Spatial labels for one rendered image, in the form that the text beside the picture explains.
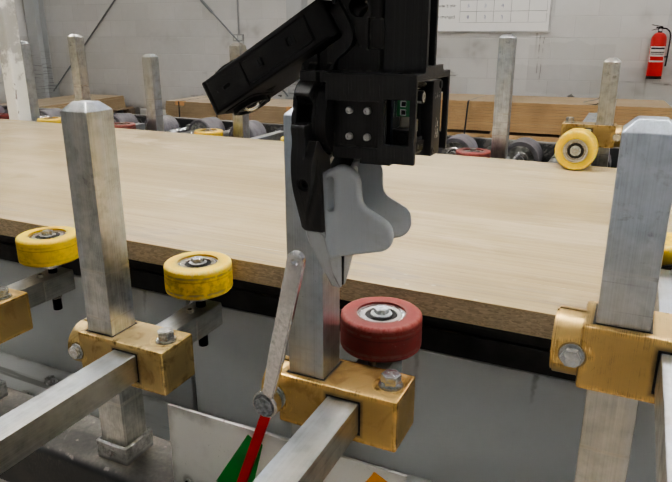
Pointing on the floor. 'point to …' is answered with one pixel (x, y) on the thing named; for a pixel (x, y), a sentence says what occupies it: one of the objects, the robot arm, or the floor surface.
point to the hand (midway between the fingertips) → (329, 266)
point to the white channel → (12, 56)
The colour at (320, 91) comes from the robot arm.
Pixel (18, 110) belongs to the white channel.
